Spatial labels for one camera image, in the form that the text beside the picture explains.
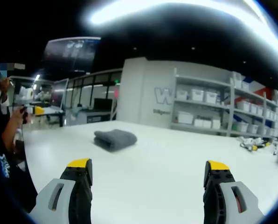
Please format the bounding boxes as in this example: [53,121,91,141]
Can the large hanging display screen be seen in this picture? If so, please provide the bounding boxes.
[41,36,102,73]

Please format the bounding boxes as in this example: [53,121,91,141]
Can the grey metal shelf unit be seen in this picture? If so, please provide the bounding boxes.
[170,67,278,139]

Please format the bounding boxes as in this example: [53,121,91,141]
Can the grey towel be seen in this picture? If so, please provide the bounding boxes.
[93,129,138,150]

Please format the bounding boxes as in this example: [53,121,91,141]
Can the tangle of cables and devices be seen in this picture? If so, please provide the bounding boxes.
[239,136,271,153]

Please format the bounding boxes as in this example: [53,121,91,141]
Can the ceiling light strip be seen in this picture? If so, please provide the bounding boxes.
[79,0,278,44]

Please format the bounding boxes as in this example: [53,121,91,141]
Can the person in dark shirt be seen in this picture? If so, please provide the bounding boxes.
[0,93,38,214]

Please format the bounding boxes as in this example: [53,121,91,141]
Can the rows of white storage boxes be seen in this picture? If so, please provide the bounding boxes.
[176,72,278,137]

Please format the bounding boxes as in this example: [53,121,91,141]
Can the small black monitor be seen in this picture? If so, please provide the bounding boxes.
[93,98,113,110]

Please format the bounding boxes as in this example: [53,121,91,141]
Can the dark standing monitor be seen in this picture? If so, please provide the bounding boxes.
[50,78,69,108]

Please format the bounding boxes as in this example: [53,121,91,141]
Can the person's left hand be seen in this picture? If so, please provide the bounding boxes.
[9,107,29,125]

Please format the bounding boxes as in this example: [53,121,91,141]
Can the grey workbench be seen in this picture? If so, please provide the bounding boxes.
[30,106,66,128]

